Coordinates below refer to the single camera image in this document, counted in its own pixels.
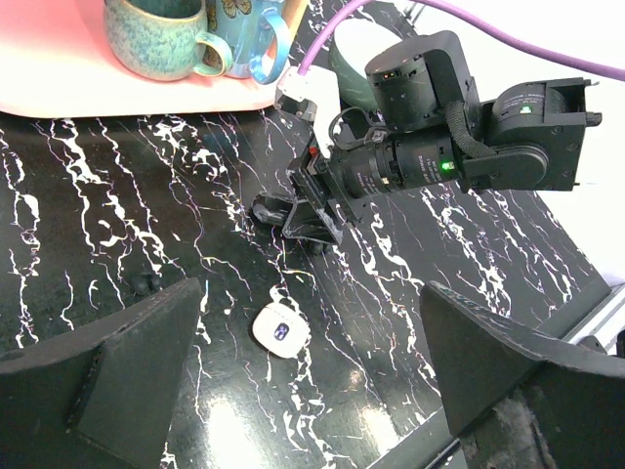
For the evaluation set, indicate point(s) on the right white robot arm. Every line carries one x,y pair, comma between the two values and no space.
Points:
434,129

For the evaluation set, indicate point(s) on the pink three-tier wooden shelf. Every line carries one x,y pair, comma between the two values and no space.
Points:
56,62

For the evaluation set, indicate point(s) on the cream earbud charging case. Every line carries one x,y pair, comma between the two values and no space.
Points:
280,330

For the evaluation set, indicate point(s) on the aluminium frame rail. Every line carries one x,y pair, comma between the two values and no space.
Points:
600,328

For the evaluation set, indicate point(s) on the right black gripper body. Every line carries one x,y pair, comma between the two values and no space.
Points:
400,162

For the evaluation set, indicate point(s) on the cream bowl with dark rim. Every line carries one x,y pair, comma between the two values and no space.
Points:
354,44

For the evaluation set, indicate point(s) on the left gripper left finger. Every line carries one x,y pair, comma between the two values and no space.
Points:
101,395

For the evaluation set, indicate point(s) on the green speckled ceramic mug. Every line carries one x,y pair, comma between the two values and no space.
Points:
165,40

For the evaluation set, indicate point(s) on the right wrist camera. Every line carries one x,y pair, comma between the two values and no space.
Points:
313,97

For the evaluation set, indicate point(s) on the light blue butterfly mug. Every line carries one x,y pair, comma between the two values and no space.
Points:
258,37

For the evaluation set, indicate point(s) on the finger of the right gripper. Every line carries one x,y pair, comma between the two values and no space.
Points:
320,224

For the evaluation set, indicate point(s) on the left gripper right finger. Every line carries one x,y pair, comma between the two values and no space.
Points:
516,397

